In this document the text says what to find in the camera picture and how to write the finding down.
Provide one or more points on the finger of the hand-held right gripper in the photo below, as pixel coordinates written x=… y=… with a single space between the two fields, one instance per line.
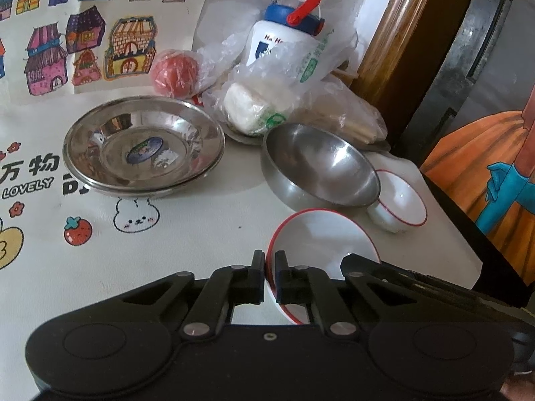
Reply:
x=397 y=277

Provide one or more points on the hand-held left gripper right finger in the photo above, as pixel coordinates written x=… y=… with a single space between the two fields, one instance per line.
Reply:
x=288 y=286

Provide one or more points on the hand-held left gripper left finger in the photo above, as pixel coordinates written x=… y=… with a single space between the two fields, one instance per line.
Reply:
x=257 y=284

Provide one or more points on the large white red-rimmed bowl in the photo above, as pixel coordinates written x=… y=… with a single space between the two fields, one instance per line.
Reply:
x=326 y=242

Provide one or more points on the small white printed bowl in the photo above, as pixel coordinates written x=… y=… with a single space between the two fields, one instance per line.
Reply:
x=401 y=200

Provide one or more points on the stainless steel bowl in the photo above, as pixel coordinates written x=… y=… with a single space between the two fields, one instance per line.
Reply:
x=322 y=167

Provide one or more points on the large stainless steel plate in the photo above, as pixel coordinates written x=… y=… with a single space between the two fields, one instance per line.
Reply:
x=142 y=192

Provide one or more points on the small stainless steel plate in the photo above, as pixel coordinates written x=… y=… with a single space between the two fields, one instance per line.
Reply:
x=146 y=142

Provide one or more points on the printed white table cloth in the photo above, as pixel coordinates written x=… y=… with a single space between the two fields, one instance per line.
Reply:
x=200 y=234

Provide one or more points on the painting of orange dress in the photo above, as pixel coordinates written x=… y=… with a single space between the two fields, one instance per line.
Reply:
x=472 y=167

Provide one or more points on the clear bag of flatbreads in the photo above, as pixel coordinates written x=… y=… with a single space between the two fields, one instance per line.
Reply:
x=347 y=112

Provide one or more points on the white steamed bun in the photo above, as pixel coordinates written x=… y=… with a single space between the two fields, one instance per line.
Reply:
x=250 y=106

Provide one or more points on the clear plastic bag green print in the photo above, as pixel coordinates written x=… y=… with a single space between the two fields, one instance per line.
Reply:
x=317 y=71

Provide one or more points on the red ball in plastic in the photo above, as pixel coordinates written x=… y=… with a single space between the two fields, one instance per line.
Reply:
x=173 y=73

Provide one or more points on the black door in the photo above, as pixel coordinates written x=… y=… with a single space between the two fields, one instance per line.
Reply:
x=472 y=58

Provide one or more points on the white bottle with blue lid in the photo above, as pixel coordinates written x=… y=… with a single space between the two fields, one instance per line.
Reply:
x=280 y=33

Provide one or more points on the paper drawing of coloured houses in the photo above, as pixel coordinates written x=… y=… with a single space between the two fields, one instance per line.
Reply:
x=108 y=21

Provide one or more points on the wooden door frame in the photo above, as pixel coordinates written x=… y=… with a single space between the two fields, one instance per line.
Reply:
x=397 y=37

